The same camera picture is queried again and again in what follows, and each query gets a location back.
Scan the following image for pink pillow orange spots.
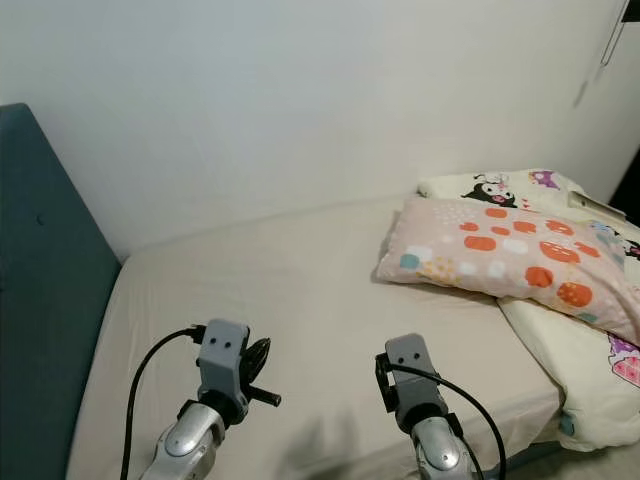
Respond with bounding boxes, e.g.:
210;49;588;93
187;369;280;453
375;195;640;326

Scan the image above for beige sheeted mattress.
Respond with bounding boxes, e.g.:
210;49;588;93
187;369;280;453
65;195;566;480

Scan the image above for cream cartoon print quilt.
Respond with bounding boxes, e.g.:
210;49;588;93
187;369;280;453
418;168;640;451

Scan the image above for tall black cabinet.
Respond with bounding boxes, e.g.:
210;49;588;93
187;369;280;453
612;150;640;206

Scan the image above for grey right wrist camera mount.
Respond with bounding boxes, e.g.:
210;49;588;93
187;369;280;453
385;333;446;433

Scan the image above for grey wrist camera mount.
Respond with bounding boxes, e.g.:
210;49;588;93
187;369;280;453
198;318;251;401
385;333;446;433

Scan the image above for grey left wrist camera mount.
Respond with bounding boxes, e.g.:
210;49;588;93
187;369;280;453
198;318;251;401

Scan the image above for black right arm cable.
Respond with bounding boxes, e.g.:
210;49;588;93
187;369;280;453
380;362;508;480

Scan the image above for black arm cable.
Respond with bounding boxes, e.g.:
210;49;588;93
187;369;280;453
120;325;206;480
380;362;508;480

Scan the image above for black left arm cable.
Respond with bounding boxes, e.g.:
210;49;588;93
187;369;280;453
120;325;206;480

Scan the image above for grey hanging lanyard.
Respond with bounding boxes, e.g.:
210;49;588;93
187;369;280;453
600;0;633;69

